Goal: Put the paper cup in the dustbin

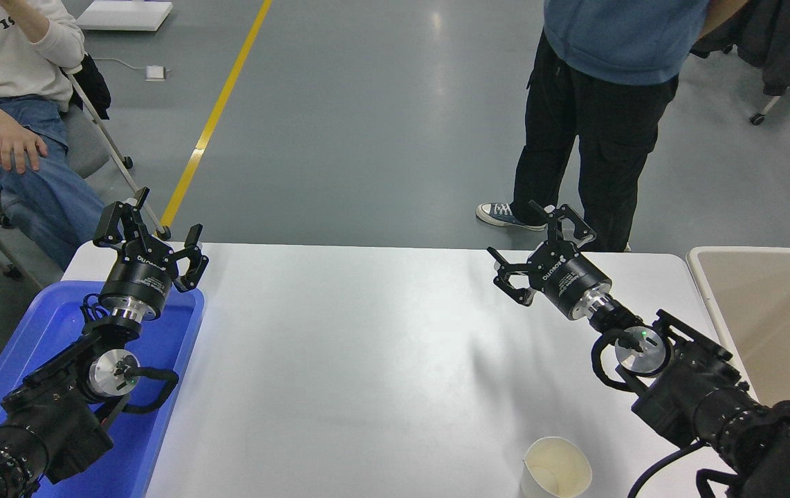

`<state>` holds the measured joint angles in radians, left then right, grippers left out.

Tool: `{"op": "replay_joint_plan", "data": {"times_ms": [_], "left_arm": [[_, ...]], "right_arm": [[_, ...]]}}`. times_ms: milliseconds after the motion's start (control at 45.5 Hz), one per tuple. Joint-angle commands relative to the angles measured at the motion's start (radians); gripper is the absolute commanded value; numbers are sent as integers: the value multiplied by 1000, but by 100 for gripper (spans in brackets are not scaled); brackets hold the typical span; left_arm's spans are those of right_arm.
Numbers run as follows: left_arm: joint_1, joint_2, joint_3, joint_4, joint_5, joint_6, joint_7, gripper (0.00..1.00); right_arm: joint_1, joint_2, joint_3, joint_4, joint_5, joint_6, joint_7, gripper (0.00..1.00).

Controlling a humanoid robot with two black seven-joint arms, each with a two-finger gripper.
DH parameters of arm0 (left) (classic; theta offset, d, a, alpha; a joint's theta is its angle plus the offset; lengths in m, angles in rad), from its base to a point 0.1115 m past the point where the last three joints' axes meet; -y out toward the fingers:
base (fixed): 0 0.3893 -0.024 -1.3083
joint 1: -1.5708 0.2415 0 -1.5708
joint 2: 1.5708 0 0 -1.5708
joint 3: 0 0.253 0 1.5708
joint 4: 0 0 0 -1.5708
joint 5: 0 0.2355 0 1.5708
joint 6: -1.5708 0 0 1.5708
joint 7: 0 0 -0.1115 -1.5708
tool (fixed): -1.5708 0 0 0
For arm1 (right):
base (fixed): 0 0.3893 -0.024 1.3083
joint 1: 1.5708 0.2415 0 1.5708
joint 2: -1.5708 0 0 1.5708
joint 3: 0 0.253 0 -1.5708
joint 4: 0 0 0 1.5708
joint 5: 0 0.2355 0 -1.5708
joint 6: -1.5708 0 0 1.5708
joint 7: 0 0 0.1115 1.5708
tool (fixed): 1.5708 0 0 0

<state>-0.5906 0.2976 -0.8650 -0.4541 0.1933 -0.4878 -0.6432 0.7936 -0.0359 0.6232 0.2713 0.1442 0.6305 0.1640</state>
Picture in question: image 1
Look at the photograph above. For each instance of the seated person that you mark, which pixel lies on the seated person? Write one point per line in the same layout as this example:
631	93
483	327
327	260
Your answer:
7	55

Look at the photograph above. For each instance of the white flat board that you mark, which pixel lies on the white flat board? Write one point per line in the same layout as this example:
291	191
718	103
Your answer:
125	14

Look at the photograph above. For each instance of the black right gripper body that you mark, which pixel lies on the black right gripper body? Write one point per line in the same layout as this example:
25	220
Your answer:
564	277

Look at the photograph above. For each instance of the black bag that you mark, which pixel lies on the black bag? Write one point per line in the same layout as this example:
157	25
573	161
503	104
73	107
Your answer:
94	86

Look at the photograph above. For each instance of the white power adapter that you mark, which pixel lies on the white power adapter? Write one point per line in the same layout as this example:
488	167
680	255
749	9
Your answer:
155	72

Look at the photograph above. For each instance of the large pale bin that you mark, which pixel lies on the large pale bin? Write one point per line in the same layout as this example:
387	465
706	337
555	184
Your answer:
768	311

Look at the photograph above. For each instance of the white paper cup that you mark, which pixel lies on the white paper cup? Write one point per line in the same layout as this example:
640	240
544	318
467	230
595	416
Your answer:
554	467

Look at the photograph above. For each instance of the standing person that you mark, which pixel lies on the standing person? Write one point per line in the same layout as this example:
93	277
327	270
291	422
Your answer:
609	41

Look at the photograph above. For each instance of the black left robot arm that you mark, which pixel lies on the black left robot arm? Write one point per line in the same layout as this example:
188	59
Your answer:
56	415

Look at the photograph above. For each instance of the dark jackets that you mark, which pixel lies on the dark jackets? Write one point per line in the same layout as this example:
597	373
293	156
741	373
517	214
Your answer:
782	41

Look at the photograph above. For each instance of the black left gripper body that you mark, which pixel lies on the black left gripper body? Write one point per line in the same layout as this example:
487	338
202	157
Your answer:
138	280

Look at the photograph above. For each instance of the grey folding chair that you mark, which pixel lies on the grey folding chair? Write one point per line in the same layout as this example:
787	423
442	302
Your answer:
87	149

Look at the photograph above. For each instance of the white wheeled rack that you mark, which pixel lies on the white wheeled rack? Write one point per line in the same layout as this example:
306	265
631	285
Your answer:
768	106

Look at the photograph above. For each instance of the blue plastic tray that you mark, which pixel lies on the blue plastic tray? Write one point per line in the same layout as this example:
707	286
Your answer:
167	335

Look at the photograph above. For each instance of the seated person's hand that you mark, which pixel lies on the seated person's hand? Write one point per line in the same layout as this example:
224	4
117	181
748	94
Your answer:
18	145

